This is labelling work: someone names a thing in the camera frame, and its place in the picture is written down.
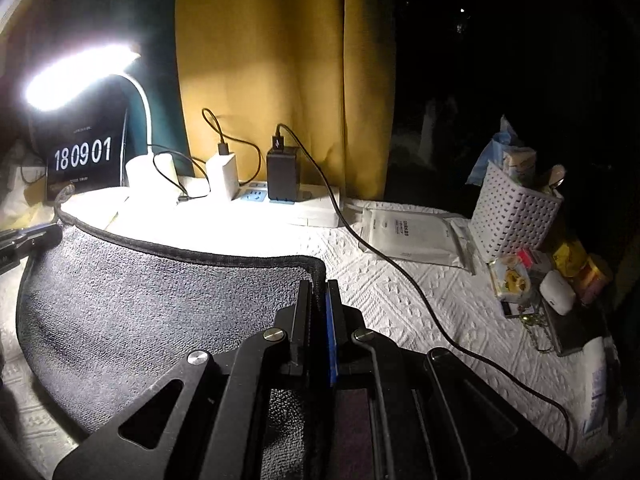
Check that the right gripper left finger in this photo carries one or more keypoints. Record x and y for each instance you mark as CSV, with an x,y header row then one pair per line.
x,y
306,339

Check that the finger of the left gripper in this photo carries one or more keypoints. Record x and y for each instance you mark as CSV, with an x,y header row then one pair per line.
x,y
18,244

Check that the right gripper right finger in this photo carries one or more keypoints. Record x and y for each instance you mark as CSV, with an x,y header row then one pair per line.
x,y
341,322

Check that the purple and grey towel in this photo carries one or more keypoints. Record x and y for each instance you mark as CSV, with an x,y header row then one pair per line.
x,y
175,363

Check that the white plastic pouch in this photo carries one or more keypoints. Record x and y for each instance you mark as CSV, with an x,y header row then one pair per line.
x,y
418,237

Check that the white textured tablecloth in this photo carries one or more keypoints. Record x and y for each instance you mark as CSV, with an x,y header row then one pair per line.
x,y
463,302

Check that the tablet showing clock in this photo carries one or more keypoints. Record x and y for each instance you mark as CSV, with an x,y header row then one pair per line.
x,y
83,143

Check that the black power adapter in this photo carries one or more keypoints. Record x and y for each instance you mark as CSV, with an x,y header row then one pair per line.
x,y
282,171

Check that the white power strip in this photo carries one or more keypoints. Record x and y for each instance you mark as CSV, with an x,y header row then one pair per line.
x,y
313,207

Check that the white desk lamp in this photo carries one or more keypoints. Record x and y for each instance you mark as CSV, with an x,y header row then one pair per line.
x,y
101,71

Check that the white phone charger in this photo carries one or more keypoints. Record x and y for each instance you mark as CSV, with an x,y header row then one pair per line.
x,y
222,173

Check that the white perforated basket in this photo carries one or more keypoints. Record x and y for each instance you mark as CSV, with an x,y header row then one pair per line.
x,y
509,217

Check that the white earbuds case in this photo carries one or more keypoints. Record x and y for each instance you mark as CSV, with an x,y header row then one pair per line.
x,y
557,292

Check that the gold tin can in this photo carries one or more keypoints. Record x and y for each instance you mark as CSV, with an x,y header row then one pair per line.
x,y
591,279

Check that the yellow curtain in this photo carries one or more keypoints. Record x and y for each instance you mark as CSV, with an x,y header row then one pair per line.
x,y
325,68

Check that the dark green curtain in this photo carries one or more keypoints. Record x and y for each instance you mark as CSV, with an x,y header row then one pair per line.
x,y
149,25

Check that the white tube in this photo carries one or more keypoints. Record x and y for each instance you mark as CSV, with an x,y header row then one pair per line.
x,y
605,404

